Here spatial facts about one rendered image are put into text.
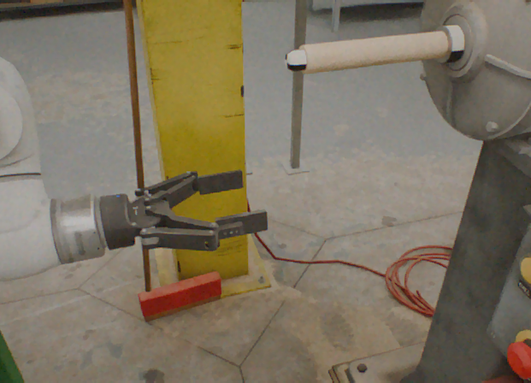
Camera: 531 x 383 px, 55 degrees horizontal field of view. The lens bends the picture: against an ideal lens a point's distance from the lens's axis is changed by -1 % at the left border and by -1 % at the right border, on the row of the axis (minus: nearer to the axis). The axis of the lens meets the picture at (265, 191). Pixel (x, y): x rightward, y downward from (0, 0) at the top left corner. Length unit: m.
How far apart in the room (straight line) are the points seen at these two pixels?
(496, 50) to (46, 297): 1.85
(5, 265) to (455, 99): 0.61
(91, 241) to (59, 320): 1.37
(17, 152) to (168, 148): 0.97
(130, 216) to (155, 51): 0.85
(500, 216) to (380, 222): 1.47
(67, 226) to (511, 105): 0.56
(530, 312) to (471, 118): 0.25
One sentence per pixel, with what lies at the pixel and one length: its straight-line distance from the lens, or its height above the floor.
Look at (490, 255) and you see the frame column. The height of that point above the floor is 0.85.
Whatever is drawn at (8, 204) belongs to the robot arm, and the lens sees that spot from 0.70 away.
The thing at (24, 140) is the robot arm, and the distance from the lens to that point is 0.70.
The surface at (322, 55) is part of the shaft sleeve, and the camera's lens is 0.60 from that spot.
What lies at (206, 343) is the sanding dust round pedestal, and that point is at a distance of 1.87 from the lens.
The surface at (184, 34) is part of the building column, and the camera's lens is 1.49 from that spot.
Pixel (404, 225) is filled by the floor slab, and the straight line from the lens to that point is 2.39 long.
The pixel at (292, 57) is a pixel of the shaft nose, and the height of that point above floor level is 1.26.
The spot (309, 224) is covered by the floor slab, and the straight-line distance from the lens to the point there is 2.32.
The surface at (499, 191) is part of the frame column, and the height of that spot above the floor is 0.97.
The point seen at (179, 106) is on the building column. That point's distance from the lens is 1.57.
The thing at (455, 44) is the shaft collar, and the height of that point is 1.26.
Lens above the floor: 1.47
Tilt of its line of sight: 36 degrees down
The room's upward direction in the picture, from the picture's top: straight up
